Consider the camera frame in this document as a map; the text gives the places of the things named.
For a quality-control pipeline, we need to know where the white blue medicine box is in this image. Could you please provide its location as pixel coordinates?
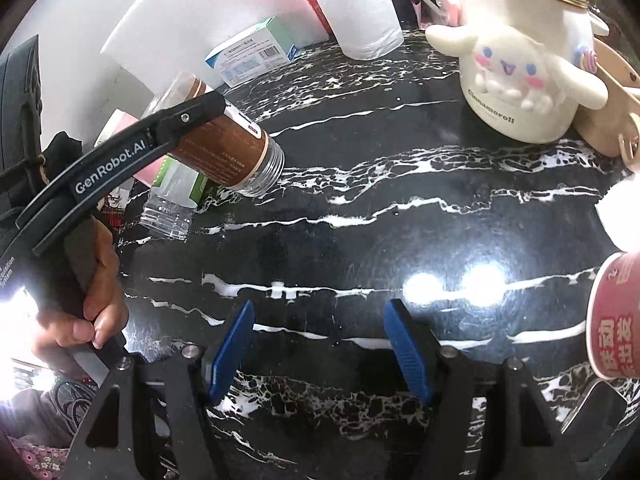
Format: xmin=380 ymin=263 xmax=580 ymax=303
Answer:
xmin=205 ymin=16 xmax=298 ymax=88

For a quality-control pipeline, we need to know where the white foam board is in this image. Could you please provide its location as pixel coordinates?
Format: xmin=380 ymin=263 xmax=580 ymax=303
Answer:
xmin=101 ymin=0 xmax=329 ymax=94

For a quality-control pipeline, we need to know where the person's left hand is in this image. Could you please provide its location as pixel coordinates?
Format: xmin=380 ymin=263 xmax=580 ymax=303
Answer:
xmin=32 ymin=219 xmax=129 ymax=379

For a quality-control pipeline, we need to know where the green label clear plastic jar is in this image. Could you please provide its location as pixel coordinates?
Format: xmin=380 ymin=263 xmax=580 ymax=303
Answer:
xmin=139 ymin=157 xmax=208 ymax=242

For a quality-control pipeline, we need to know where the white toilet paper roll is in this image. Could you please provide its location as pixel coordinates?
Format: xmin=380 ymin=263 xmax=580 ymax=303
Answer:
xmin=317 ymin=0 xmax=404 ymax=61

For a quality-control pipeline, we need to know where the red white paper cup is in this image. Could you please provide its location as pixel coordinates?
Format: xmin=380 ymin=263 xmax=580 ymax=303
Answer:
xmin=586 ymin=252 xmax=640 ymax=380

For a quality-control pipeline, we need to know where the cream cartoon kettle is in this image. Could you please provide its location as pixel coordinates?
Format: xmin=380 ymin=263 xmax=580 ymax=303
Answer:
xmin=425 ymin=0 xmax=608 ymax=143

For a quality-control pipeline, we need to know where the brown label clear plastic jar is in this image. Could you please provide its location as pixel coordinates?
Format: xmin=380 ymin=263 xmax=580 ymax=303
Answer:
xmin=170 ymin=101 xmax=284 ymax=198

